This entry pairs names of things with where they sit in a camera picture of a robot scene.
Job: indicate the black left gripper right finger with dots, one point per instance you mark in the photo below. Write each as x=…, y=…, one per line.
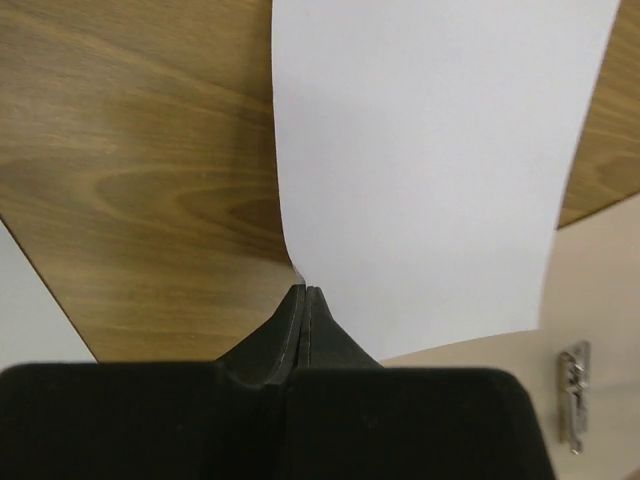
x=350, y=418

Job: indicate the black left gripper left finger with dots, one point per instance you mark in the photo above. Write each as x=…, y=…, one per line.
x=217, y=419

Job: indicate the white paper sheet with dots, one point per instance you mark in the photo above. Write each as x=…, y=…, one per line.
x=33, y=326
x=423, y=149

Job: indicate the beige file folder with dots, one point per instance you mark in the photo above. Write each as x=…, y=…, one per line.
x=591, y=293

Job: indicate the metal folder clip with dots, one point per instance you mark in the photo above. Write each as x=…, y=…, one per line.
x=573, y=371

